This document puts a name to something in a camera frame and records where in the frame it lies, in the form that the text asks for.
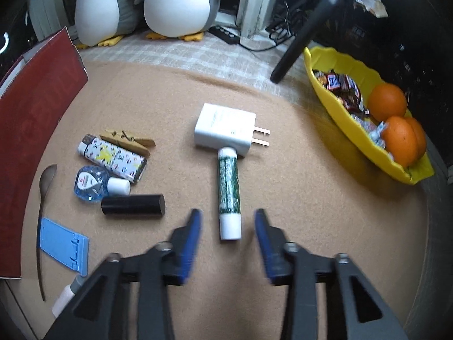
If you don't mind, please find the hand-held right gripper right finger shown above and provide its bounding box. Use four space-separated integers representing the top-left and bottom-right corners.
254 208 409 340

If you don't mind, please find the small bottle with grey cap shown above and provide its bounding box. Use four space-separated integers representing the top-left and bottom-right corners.
52 276 87 317

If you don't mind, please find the black cylinder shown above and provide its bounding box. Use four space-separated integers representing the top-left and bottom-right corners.
101 194 166 220

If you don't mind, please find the white checked blanket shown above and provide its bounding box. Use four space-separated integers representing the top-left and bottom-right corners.
76 28 319 103

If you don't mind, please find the orange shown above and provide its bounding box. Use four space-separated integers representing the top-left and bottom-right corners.
405 117 428 160
381 116 419 167
368 83 407 122

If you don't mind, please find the grey spoon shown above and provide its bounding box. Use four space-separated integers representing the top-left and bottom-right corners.
36 164 58 301

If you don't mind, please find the white window frame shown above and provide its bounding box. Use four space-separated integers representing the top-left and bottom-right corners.
28 0 78 41
235 0 284 38

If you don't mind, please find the black power strip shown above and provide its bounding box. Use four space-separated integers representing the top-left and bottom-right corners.
209 25 241 45

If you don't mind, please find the white wall charger plug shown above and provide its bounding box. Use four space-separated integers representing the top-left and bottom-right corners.
194 103 271 157

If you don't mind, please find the penguin plush toy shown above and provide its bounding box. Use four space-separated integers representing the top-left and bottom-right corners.
133 0 236 41
74 0 146 48

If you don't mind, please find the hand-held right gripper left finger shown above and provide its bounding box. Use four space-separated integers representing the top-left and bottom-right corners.
44 208 204 340

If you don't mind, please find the small clear sanitizer bottle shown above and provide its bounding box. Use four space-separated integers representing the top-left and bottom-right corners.
74 165 131 203

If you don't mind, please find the pile of wrapped candies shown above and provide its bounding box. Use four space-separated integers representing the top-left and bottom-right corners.
313 71 397 160

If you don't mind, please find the white patterned lighter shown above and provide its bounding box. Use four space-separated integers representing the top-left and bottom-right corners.
78 134 147 184

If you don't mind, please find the blue phone stand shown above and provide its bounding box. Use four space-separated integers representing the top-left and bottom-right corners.
40 218 90 277

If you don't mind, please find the green white lip balm tube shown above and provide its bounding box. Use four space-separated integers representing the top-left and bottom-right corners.
217 147 243 240

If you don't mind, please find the wooden clothespin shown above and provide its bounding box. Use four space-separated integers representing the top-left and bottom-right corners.
100 129 156 156

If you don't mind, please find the black power cable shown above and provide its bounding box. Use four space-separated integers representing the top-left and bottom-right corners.
239 37 282 52

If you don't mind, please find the red cardboard box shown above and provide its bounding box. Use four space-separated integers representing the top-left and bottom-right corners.
0 26 89 280

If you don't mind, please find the tangle of black cables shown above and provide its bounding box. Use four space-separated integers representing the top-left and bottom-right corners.
265 0 308 41

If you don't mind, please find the yellow bowl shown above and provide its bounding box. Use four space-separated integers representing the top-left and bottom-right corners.
303 46 435 185

